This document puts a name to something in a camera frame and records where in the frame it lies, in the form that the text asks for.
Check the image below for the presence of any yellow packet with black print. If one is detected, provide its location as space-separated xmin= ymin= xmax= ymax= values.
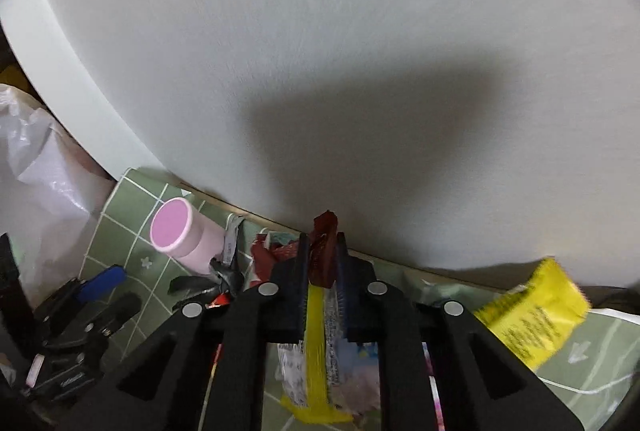
xmin=472 ymin=257 xmax=593 ymax=372

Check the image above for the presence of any pink cylindrical cup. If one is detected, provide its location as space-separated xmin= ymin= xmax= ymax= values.
xmin=150 ymin=197 xmax=224 ymax=275

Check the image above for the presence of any green grid mat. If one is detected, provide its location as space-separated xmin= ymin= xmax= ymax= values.
xmin=80 ymin=167 xmax=640 ymax=431

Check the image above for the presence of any pale pink packet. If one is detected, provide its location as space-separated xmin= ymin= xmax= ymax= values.
xmin=327 ymin=340 xmax=385 ymax=413

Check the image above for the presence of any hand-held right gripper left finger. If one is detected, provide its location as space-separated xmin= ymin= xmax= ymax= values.
xmin=65 ymin=232 xmax=309 ymax=431

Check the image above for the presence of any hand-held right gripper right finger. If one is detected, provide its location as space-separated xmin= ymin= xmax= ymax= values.
xmin=335 ymin=232 xmax=584 ymax=431

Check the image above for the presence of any pink striped wrapper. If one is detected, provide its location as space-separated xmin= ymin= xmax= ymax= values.
xmin=421 ymin=342 xmax=447 ymax=431

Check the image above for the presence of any yellow white snack packet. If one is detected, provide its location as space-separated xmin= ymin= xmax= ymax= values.
xmin=277 ymin=285 xmax=353 ymax=425

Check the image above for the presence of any grey foil wrapper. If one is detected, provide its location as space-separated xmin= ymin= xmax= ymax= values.
xmin=209 ymin=215 xmax=247 ymax=298

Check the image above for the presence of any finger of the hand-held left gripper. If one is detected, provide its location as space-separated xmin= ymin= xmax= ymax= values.
xmin=75 ymin=264 xmax=127 ymax=305
xmin=92 ymin=293 xmax=142 ymax=334

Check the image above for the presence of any dark red wrapper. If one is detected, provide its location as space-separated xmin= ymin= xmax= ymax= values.
xmin=307 ymin=210 xmax=341 ymax=288

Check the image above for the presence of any white plastic bag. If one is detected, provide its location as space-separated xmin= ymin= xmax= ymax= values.
xmin=0 ymin=83 xmax=119 ymax=308

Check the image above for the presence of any red patterned wrapper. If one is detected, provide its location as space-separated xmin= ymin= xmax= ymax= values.
xmin=250 ymin=232 xmax=301 ymax=283

